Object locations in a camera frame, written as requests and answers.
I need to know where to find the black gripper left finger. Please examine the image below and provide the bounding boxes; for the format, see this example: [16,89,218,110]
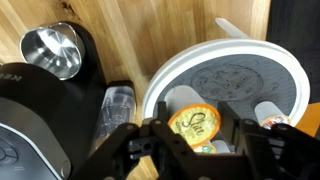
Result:
[146,101,188,151]

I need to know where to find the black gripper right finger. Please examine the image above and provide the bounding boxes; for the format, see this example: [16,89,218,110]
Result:
[217,100,268,158]

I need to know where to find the yellow-lid white coffee pod cup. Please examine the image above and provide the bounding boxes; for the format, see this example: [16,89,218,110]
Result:
[163,84,223,148]

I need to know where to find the red-lid white coffee pod cup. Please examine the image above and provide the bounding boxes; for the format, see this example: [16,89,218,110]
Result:
[254,100,293,131]

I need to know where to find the silver metal pot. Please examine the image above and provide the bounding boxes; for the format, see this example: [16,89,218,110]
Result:
[19,22,84,81]

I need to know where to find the white round tray table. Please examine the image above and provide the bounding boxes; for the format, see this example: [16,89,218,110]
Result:
[141,17,311,158]

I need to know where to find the orange sofa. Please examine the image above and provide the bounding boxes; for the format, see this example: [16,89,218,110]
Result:
[294,101,320,138]

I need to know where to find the black Keurig coffee machine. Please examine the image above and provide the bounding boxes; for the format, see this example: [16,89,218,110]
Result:
[0,21,138,180]

